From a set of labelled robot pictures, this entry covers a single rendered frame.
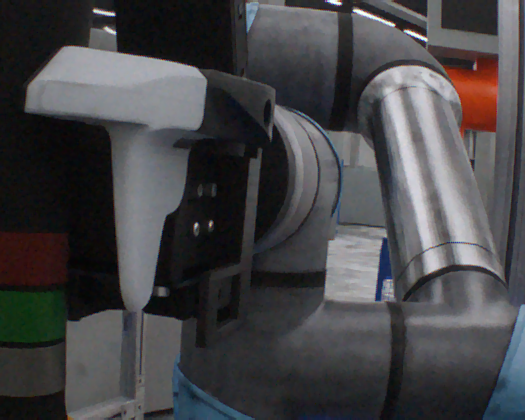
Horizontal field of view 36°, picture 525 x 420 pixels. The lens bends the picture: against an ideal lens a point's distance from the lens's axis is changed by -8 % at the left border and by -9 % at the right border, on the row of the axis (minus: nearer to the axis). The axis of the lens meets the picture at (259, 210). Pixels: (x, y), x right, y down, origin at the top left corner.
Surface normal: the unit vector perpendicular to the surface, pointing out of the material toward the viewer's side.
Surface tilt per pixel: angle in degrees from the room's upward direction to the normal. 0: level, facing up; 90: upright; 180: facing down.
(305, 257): 88
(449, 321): 33
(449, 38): 90
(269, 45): 82
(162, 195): 90
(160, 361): 90
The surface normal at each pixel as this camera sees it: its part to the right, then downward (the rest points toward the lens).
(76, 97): 0.73, 0.09
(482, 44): -0.18, 0.04
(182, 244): 0.97, 0.09
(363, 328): 0.07, -0.69
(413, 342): 0.05, -0.47
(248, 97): 0.90, 0.10
